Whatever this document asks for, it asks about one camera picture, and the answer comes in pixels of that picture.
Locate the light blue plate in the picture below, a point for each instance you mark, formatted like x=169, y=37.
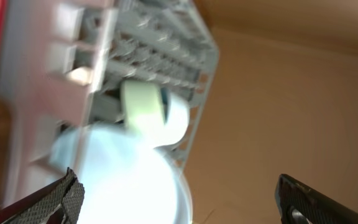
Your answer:
x=127, y=181

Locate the mint green bowl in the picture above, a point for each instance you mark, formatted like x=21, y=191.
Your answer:
x=143, y=108

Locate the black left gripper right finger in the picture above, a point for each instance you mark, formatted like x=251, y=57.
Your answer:
x=298, y=203

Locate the light blue bowl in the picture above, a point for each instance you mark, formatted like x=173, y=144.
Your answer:
x=171, y=119

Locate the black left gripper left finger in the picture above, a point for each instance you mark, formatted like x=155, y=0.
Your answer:
x=59, y=202

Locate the grey dishwasher rack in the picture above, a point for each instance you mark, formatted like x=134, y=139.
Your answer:
x=59, y=58

